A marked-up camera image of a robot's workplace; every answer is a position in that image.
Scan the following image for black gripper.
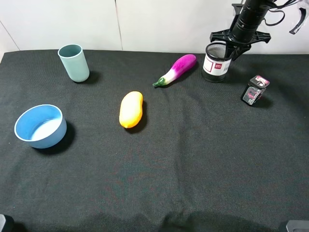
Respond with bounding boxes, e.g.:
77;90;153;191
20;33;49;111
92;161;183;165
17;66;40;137
210;29;271;60

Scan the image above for black mesh pen holder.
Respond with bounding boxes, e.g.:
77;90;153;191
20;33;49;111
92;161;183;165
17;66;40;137
202;42;232;83

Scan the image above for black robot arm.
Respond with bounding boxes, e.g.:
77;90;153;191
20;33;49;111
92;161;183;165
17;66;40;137
210;0;274;61

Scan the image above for grey object bottom right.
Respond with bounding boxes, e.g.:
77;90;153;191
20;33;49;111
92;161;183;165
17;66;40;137
286;220;309;232

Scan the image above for small black pink box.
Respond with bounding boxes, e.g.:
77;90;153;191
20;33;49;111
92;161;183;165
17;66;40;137
240;75;270;106

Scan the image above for purple toy eggplant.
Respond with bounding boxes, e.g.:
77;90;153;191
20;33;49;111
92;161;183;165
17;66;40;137
153;54;197;87

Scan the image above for yellow toy mango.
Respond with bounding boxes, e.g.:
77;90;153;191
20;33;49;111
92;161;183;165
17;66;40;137
119;91;143;129

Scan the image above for black table cloth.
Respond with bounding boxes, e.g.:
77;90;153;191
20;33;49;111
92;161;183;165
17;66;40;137
0;50;309;232

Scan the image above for teal plastic cup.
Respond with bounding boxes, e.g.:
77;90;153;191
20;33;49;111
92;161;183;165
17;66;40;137
57;44;90;82

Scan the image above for blue bowl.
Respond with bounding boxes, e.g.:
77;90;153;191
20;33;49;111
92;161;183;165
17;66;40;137
14;104;67;149

